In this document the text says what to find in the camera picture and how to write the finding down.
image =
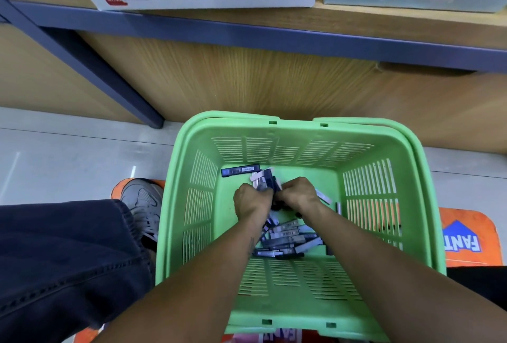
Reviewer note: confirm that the person's left forearm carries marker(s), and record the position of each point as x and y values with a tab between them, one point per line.
190	291

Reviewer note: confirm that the person's right forearm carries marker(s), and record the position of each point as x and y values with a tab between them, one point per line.
396	283

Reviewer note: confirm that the pile of lead cases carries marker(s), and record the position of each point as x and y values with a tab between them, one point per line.
289	237

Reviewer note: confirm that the person's left hand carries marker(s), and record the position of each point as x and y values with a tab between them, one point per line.
253	202

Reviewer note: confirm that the person's right hand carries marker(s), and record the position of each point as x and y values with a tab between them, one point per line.
299	196

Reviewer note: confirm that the grey sneaker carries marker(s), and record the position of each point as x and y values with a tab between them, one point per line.
142	204

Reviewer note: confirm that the green plastic basket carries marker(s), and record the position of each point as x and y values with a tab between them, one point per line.
178	196

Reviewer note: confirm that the colourful printed mat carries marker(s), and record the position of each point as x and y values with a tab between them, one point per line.
471	236

